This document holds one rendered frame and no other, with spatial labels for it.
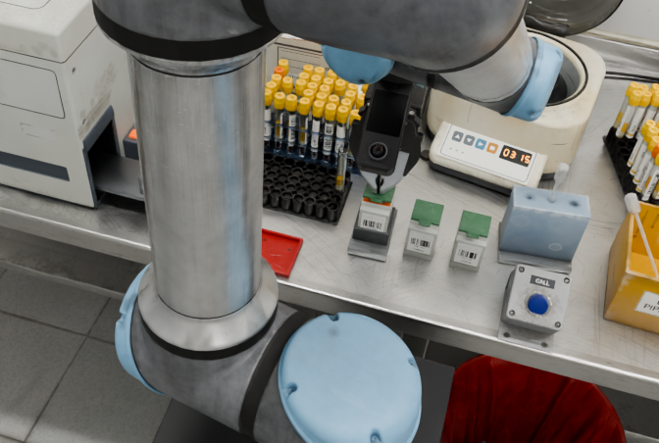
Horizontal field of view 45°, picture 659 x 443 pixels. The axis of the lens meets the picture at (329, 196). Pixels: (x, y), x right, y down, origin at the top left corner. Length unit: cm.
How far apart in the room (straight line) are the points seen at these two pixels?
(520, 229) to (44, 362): 134
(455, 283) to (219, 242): 58
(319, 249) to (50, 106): 40
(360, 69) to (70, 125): 44
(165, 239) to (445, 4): 29
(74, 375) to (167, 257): 149
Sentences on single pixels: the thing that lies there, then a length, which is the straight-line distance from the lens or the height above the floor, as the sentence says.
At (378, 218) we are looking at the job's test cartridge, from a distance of 108.
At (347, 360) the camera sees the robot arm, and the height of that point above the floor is 117.
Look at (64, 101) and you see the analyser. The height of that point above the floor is 107.
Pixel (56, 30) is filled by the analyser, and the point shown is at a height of 117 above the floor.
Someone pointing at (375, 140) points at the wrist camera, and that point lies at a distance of 92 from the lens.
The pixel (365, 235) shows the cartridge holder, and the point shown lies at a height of 90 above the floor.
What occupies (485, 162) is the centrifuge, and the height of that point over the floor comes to 92.
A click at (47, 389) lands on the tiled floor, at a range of 207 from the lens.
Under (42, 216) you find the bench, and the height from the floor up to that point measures 87.
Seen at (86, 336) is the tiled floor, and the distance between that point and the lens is 213.
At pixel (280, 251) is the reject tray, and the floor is 88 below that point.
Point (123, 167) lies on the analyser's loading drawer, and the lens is 118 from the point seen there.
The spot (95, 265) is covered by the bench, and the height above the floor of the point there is 27.
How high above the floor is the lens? 172
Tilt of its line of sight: 46 degrees down
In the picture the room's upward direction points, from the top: 5 degrees clockwise
